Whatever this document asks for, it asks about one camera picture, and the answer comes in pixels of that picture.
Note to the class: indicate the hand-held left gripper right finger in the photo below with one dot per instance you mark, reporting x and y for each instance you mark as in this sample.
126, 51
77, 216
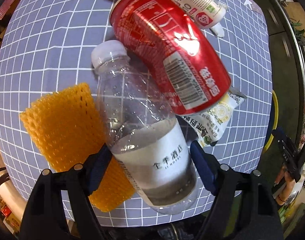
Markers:
202, 165

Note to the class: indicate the green onions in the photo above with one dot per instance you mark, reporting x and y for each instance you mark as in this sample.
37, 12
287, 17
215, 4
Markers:
298, 31

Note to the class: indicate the orange foam fruit net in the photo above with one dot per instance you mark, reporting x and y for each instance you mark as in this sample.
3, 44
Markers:
62, 125

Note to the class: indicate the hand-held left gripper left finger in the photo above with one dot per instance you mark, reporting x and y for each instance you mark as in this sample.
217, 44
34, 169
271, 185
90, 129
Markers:
100, 167

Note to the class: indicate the red soda can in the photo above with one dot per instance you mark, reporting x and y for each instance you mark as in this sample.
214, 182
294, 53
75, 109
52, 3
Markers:
162, 45

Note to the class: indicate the clear plastic water bottle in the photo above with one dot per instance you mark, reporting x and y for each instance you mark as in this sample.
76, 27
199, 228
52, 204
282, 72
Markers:
142, 130

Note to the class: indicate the person's right hand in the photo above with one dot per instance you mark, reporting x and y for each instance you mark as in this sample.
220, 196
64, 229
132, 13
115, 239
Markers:
288, 188

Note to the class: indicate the yellow rimmed trash bin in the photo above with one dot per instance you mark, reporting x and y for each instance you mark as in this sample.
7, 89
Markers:
275, 110

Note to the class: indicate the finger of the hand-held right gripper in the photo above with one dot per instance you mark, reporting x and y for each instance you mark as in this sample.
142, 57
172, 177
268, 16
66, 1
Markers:
280, 137

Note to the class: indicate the white green snack wrapper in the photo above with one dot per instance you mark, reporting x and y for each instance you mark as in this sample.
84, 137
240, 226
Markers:
217, 117

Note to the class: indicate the long green base cabinet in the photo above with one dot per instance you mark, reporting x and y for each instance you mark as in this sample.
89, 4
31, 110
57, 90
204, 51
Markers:
285, 75

